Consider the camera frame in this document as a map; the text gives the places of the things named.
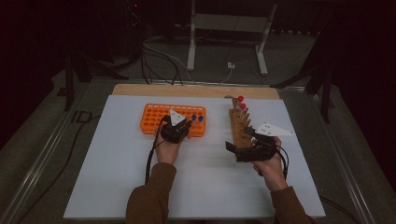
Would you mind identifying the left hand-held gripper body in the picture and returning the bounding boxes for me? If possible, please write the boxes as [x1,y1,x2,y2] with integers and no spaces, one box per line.
[159,108,192,145]

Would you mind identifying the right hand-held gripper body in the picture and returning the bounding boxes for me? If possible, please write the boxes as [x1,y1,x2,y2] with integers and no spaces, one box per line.
[235,122,295,163]

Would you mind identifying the orange plastic tube rack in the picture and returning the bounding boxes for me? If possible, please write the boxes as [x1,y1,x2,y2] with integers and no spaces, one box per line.
[139,103,207,139]

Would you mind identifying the wooden tube rack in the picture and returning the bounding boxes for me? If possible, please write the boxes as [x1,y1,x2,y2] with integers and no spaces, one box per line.
[224,94,255,149]

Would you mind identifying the person's left hand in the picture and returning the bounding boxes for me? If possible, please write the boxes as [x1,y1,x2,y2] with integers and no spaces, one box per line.
[154,136,182,166]

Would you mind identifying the person's right hand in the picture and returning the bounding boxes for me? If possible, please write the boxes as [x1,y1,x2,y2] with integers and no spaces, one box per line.
[252,136,289,192]

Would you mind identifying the wooden table board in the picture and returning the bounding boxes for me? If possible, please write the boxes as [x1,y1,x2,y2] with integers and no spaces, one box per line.
[111,83,280,101]

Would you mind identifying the white table sheet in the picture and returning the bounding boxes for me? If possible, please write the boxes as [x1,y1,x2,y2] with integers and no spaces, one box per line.
[63,94,327,221]

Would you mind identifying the black stand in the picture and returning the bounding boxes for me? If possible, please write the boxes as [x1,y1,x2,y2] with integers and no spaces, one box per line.
[64,54,130,112]
[270,62,335,124]

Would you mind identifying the dark equipment rack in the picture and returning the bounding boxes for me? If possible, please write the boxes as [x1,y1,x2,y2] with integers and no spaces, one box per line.
[124,0,148,60]

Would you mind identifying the grey metal stand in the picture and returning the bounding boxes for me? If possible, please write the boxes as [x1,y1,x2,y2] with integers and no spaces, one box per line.
[186,0,278,77]

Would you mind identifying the right hand-held gripper cable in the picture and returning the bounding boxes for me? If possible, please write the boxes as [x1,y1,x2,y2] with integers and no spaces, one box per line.
[274,144,290,181]

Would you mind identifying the hand-held gripper cable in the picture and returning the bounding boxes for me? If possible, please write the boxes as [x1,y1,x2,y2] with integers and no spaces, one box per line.
[144,116,166,185]
[274,144,290,181]

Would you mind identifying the left hand-held gripper cable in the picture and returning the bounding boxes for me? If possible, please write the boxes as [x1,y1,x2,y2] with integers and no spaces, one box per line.
[144,116,166,185]

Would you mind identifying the black floor cables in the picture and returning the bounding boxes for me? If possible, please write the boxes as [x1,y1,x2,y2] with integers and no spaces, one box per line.
[139,46,185,87]

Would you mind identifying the white cable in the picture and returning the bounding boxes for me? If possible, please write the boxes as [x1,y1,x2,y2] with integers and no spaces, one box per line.
[142,41,234,85]

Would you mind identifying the long black cable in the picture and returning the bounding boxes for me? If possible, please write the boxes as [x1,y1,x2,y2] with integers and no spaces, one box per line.
[319,196,361,224]
[15,115,102,224]

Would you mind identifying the aluminium table frame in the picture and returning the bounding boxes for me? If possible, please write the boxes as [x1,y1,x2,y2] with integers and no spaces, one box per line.
[0,77,377,224]

